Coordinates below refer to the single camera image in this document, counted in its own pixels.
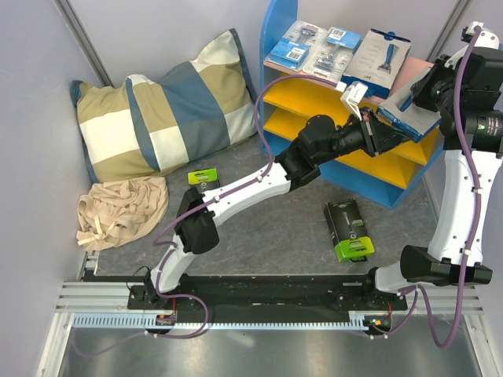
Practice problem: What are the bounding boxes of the aluminium frame rail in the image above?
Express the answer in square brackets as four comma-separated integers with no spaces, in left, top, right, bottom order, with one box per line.
[37,276,502,376]

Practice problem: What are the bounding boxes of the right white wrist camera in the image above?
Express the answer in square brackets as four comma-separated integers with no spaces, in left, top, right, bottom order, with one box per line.
[444,21,500,70]

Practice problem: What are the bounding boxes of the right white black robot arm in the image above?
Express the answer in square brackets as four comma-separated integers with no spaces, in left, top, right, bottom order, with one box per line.
[359,47,502,309]

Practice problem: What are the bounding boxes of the checked blue beige pillow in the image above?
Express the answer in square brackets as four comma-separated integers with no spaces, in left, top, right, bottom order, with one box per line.
[70,29,256,183]

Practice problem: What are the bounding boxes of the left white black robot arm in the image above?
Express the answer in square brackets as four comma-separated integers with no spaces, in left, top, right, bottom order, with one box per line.
[143,108,410,309]

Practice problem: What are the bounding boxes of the black green razor box left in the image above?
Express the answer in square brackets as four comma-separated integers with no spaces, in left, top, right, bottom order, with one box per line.
[187,168,220,193]

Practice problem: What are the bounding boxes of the grey slotted cable duct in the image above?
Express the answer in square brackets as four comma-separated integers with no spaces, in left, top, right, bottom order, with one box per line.
[73,312,392,331]

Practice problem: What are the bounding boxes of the Harry's razor pack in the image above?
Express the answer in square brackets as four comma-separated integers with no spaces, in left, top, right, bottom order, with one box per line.
[377,68,441,143]
[342,29,411,99]

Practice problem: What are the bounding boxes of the black green razor box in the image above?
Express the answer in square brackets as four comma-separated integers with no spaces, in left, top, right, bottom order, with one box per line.
[187,168,220,193]
[324,198,374,263]

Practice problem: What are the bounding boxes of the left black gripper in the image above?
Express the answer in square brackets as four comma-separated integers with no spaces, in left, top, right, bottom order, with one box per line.
[315,108,413,167]

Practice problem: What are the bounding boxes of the black green razor box right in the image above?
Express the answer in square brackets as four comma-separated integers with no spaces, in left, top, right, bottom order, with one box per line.
[324,198,374,263]

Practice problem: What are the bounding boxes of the beige crumpled cloth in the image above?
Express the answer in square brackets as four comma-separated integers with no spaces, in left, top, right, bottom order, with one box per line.
[76,177,169,252]

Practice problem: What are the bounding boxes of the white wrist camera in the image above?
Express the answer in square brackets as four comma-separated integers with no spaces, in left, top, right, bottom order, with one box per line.
[336,81,368,120]
[444,21,500,70]

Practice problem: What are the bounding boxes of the colourful wooden shelf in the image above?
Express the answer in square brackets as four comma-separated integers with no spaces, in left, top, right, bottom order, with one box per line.
[259,0,453,209]

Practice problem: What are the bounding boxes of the blue Gillette razor blister pack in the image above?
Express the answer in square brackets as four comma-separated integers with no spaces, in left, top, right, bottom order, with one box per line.
[266,20,328,72]

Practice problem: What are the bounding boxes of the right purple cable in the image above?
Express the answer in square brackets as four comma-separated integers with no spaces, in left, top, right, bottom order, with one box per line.
[347,25,486,350]

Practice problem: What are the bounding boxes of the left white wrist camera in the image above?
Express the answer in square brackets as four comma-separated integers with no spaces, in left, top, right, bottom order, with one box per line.
[336,81,368,120]

